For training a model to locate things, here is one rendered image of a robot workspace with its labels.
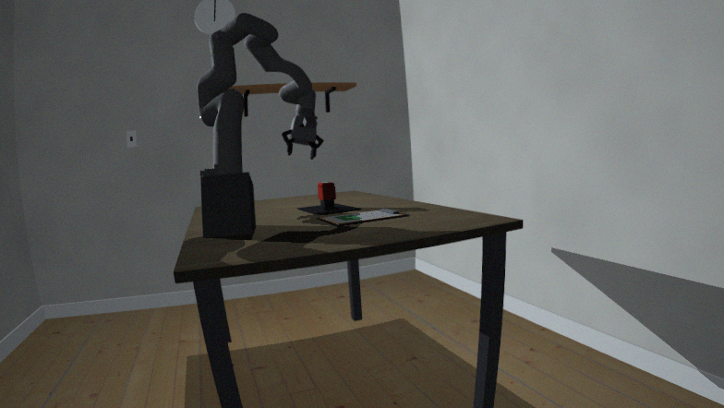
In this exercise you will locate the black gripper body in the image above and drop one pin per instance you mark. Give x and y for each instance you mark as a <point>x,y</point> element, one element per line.
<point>302,133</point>

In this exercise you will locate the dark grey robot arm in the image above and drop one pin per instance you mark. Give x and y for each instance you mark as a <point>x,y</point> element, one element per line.
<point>223,108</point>

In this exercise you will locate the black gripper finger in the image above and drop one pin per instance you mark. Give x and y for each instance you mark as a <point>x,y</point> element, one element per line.
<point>314,146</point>
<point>288,141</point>

